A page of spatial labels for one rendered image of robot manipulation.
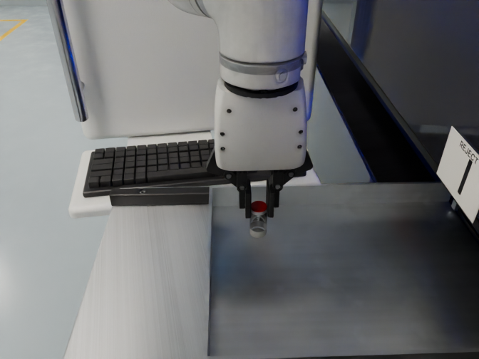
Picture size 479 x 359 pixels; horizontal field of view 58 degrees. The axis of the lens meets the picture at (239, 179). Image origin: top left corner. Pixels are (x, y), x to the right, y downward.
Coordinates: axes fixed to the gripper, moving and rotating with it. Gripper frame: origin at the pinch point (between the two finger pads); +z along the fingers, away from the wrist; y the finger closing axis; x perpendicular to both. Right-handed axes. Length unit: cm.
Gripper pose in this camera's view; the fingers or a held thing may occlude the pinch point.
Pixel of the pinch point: (259, 198)
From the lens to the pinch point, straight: 53.3
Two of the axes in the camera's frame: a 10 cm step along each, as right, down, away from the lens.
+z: 0.1, 8.2, 5.8
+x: 0.3, 5.8, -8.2
